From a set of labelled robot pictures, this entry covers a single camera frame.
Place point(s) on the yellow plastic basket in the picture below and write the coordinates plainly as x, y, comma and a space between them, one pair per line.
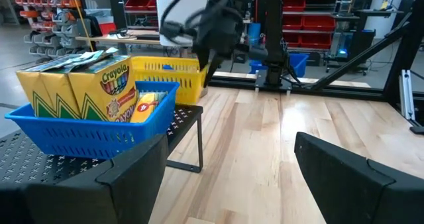
165, 73

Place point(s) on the black aluminium frame rail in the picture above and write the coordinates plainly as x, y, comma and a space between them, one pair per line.
331, 91

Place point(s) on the black mesh desk shelf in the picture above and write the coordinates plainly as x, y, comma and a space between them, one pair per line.
33, 164

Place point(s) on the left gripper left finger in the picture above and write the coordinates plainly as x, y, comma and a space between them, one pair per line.
132, 184

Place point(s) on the red bin shelving rack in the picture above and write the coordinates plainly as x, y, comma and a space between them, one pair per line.
314, 22
139, 2

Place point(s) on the blue storage bin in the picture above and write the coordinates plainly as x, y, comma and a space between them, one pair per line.
298, 63

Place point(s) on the Crayola crayon box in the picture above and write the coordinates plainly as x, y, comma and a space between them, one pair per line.
106, 91
31, 88
63, 91

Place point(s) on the small yellow crayon pack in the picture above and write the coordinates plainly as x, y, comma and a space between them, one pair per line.
145, 106

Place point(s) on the silver aluminium bracket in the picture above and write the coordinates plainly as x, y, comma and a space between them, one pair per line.
406, 94

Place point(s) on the yellow pole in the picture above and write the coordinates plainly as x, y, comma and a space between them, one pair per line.
83, 22

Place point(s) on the blue cylinder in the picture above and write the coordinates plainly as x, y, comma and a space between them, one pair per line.
254, 33

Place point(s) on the black upright frame post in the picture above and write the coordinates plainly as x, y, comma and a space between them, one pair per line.
407, 45

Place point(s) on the black diagonal frame brace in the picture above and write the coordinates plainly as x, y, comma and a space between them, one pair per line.
361, 56

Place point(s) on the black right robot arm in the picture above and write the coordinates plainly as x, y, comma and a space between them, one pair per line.
273, 28

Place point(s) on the blue plastic basket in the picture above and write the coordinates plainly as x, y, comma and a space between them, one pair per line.
99, 138

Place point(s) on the grey bin rack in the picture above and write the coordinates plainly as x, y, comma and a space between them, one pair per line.
59, 38

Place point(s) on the black computer tower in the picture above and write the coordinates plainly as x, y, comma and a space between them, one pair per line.
359, 43

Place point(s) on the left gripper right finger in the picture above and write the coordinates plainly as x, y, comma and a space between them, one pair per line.
344, 184

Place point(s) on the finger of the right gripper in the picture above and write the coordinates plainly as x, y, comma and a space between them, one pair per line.
202, 58
212, 68

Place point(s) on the wooden work bench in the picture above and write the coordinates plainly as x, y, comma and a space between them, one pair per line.
116, 39

